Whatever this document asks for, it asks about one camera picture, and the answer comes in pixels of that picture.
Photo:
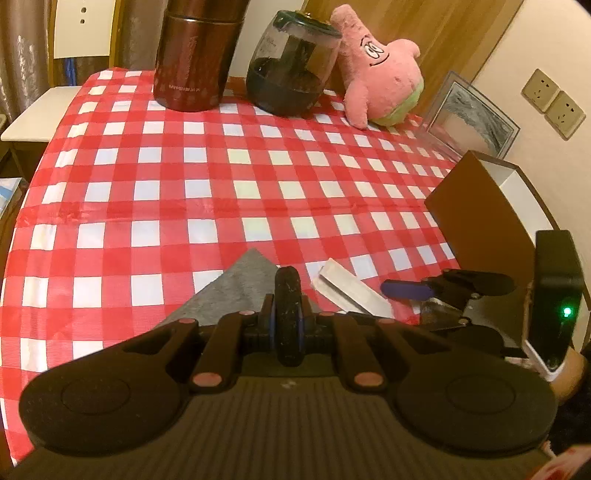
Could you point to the gold wall power socket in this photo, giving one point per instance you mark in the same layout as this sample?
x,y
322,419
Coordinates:
x,y
540,90
565,115

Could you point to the brown box with white inside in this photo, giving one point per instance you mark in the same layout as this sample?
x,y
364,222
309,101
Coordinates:
x,y
480,217

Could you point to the red white checkered tablecloth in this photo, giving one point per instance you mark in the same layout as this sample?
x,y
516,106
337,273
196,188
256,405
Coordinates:
x,y
184,184

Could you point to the person's right forearm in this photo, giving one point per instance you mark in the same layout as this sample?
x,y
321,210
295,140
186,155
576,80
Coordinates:
x,y
570,378

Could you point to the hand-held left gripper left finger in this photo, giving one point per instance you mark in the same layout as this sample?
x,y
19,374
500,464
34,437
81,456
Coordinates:
x,y
276,318

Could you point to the brown metal canister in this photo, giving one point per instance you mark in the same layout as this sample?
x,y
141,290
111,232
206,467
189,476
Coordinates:
x,y
194,60

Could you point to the pale blue printed box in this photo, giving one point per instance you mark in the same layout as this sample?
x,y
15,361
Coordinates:
x,y
9,194

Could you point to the glass sand picture frame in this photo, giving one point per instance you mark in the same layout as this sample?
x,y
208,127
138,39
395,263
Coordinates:
x,y
471,115

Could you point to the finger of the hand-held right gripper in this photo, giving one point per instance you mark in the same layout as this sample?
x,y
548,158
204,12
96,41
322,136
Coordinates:
x,y
450,326
406,289

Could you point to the glass jar with dark contents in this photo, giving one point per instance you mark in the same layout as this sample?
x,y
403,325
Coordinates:
x,y
286,78

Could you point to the grey cloth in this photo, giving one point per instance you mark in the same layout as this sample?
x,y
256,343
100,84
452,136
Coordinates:
x,y
235,290

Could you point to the grey curtain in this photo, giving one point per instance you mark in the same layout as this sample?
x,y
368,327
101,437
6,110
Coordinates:
x,y
18,46

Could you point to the white wooden chair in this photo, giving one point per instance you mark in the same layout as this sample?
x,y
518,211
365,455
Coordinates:
x,y
37,115

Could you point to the pink starfish plush toy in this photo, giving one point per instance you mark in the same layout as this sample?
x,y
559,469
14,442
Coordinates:
x,y
383,69

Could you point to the white packet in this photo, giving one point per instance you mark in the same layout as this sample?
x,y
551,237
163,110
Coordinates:
x,y
351,290

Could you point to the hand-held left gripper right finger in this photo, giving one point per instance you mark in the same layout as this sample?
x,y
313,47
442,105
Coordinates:
x,y
304,323

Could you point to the red white printed fabric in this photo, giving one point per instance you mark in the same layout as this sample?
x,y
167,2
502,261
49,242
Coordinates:
x,y
568,466

